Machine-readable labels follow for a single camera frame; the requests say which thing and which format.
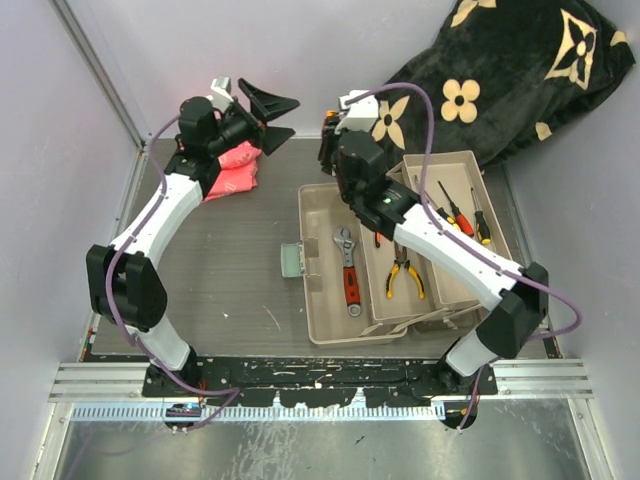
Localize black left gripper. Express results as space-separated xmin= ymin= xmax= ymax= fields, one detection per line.
xmin=206 ymin=80 xmax=297 ymax=157

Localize grey green toolbox latch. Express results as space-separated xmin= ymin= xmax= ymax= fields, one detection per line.
xmin=280 ymin=242 xmax=305 ymax=278

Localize yellow handled long nose pliers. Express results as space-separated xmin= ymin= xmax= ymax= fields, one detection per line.
xmin=384 ymin=241 xmax=426 ymax=300

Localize orange handled adjustable wrench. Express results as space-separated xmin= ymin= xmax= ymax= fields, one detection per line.
xmin=333 ymin=227 xmax=362 ymax=317

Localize translucent brown plastic toolbox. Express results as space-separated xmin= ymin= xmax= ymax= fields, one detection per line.
xmin=296 ymin=149 xmax=514 ymax=350

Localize red black screwdriver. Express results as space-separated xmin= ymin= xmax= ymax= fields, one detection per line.
xmin=438 ymin=182 xmax=474 ymax=237

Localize yellow black screwdriver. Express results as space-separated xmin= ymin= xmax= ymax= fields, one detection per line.
xmin=470 ymin=188 xmax=492 ymax=245
xmin=436 ymin=207 xmax=461 ymax=231

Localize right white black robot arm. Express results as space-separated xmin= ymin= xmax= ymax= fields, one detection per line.
xmin=318 ymin=113 xmax=549 ymax=394

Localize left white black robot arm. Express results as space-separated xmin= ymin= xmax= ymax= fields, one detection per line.
xmin=86 ymin=77 xmax=300 ymax=396

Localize pink printed cloth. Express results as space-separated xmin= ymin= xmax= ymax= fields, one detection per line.
xmin=203 ymin=141 xmax=262 ymax=202

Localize black floral plush blanket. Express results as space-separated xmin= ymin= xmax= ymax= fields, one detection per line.
xmin=390 ymin=1 xmax=636 ymax=167

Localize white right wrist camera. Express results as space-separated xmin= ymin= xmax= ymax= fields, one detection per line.
xmin=336 ymin=90 xmax=379 ymax=134

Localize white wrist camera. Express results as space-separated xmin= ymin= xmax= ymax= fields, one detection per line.
xmin=336 ymin=90 xmax=379 ymax=134
xmin=207 ymin=76 xmax=234 ymax=112

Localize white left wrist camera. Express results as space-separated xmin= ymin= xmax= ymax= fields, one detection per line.
xmin=207 ymin=76 xmax=234 ymax=112

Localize vertical aluminium corner post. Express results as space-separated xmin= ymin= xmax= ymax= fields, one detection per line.
xmin=49 ymin=0 xmax=152 ymax=149

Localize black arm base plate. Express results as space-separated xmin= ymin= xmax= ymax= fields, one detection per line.
xmin=142 ymin=355 xmax=501 ymax=409

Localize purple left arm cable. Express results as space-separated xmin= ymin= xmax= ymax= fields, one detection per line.
xmin=104 ymin=112 xmax=241 ymax=434

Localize aluminium frame rail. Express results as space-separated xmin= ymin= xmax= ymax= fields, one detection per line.
xmin=49 ymin=357 xmax=593 ymax=407

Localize white slotted cable duct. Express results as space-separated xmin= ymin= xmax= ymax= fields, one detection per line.
xmin=70 ymin=402 xmax=446 ymax=422

